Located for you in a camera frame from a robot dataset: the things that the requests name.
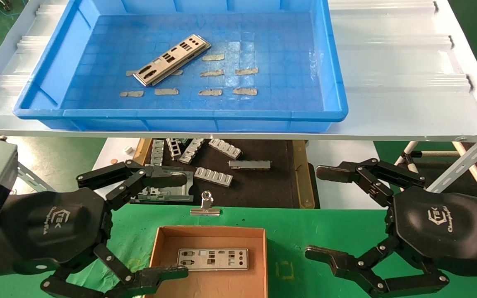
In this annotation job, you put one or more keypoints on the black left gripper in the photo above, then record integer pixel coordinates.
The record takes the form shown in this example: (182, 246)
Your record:
(48, 227)

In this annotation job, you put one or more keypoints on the silver binder clip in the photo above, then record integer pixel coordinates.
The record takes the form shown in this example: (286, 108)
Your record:
(205, 212)

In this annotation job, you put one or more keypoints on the wooden framed black mat tray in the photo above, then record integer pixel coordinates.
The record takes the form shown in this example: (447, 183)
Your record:
(263, 186)

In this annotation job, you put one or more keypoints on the brown cardboard box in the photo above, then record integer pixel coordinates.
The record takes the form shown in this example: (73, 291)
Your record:
(213, 236)

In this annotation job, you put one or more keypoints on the white frame tube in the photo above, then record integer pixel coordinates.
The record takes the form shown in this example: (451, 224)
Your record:
(408, 148)

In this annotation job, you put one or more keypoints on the large grey metal frame assembly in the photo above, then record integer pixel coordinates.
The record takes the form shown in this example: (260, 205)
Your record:
(168, 196)

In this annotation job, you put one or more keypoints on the grey perforated shelf brace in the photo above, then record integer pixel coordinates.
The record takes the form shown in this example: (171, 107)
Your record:
(31, 178)

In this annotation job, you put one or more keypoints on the grey flat metal bar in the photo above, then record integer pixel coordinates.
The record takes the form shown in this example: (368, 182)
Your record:
(249, 164)

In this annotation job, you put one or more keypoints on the blue plastic tray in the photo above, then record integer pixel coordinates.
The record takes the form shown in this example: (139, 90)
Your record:
(284, 49)

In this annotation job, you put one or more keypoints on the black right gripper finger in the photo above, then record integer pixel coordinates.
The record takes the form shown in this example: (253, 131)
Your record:
(338, 171)
(329, 260)

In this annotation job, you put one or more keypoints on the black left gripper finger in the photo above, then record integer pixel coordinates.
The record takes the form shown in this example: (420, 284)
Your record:
(164, 179)

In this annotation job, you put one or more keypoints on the beige horizontal tube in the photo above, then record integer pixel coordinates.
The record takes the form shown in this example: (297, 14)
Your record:
(437, 154)

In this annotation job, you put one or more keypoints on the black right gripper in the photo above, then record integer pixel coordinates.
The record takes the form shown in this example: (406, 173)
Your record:
(449, 231)

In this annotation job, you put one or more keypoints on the white perforated shelf brace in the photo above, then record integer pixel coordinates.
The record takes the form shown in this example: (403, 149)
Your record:
(443, 180)

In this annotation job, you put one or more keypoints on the grey slotted metal bracket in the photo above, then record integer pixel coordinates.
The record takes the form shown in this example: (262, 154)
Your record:
(192, 151)
(174, 149)
(225, 148)
(157, 153)
(213, 176)

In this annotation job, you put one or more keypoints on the green table cloth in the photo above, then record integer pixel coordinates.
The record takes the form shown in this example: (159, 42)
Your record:
(288, 231)

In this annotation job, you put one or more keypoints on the black chair caster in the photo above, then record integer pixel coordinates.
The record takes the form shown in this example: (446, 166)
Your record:
(6, 6)

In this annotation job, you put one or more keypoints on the small white cylinder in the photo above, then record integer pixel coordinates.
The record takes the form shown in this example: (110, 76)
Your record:
(128, 150)

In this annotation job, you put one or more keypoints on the black tube connector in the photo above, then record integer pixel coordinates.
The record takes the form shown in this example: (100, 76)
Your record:
(409, 157)

